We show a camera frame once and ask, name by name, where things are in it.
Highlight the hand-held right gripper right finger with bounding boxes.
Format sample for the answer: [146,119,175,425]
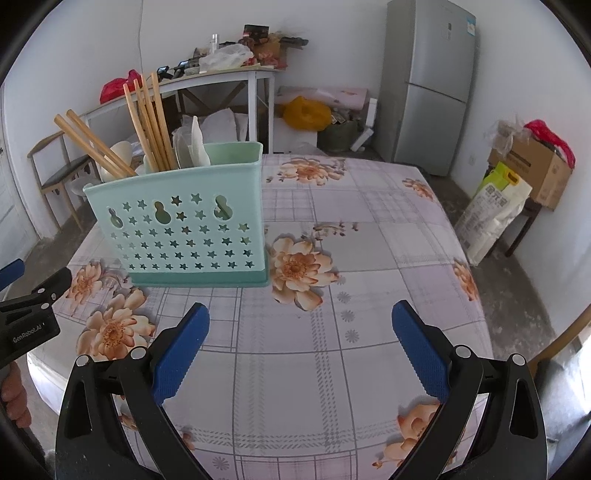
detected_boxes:
[391,300,548,480]

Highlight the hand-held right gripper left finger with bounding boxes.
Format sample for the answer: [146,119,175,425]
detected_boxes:
[55,302,211,480]

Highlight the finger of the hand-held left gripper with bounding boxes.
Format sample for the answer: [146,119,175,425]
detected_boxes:
[0,267,74,320]
[0,258,27,292]

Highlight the mint green plastic utensil holder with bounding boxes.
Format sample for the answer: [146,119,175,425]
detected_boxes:
[83,142,270,288]

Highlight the white ceramic spoon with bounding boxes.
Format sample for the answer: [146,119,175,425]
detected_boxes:
[98,141,138,184]

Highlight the bundle of wooden chopsticks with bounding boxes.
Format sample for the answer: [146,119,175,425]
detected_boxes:
[54,71,180,179]

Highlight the white plastic rice paddle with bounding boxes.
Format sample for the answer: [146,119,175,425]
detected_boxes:
[185,115,211,168]

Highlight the person's left hand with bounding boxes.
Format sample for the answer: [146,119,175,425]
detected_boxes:
[0,360,24,419]

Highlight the white panelled door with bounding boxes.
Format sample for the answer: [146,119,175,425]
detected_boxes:
[0,124,38,250]

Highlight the wooden chair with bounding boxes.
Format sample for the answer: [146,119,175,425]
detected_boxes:
[28,131,93,232]
[529,305,591,380]

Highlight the floral tablecloth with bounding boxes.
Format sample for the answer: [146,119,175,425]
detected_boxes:
[28,152,493,480]

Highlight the white printed sack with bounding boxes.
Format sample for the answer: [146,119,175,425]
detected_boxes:
[455,161,534,267]

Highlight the dark wooden stool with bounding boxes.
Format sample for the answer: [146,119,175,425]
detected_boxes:
[505,203,544,258]

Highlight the red plastic bag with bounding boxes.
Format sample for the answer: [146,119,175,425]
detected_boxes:
[524,119,577,169]
[100,69,142,105]

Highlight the brown cardboard box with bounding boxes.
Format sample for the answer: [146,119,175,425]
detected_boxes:
[488,131,574,211]

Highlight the clear plastic bag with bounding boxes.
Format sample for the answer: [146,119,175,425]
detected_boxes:
[491,119,527,153]

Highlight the grey green bag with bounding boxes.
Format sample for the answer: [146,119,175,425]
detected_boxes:
[321,117,366,151]

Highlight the white pillow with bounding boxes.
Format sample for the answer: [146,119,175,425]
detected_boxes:
[182,108,253,144]

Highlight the white slab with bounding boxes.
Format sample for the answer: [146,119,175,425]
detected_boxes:
[351,98,380,151]

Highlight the white box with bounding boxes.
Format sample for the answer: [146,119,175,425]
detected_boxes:
[272,117,320,153]

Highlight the grey refrigerator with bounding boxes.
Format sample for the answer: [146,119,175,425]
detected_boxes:
[373,0,478,177]

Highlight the yellow plastic bag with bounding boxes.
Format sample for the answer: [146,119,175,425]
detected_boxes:
[283,96,333,135]

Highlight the white table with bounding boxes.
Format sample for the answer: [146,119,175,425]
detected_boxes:
[85,65,278,156]

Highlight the pink floral flat box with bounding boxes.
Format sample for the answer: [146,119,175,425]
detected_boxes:
[276,85,373,110]

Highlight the white plastic bag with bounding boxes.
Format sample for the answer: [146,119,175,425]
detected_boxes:
[198,44,255,73]

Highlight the brown cardboard carton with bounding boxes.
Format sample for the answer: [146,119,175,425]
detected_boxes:
[254,32,310,70]

